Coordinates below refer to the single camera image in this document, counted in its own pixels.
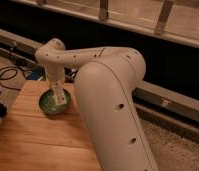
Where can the clear plastic bottle white label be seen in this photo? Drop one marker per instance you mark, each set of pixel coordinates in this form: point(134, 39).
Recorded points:
point(59, 94)

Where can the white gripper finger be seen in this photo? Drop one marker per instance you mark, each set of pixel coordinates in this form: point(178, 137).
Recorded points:
point(49, 84)
point(62, 85)

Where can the green ceramic bowl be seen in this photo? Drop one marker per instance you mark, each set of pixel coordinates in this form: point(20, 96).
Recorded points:
point(52, 104)

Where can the white shelf with brackets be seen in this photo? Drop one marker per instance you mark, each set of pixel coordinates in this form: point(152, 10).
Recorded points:
point(171, 20)

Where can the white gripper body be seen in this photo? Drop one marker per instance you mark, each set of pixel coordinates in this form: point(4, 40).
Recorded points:
point(55, 73)

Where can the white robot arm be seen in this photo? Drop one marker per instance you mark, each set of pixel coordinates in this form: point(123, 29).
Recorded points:
point(103, 88)

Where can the grey metal floor rail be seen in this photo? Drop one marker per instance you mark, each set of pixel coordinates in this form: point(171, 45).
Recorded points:
point(168, 109)

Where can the blue object on floor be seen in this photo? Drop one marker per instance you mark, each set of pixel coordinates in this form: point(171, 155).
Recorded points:
point(35, 75)

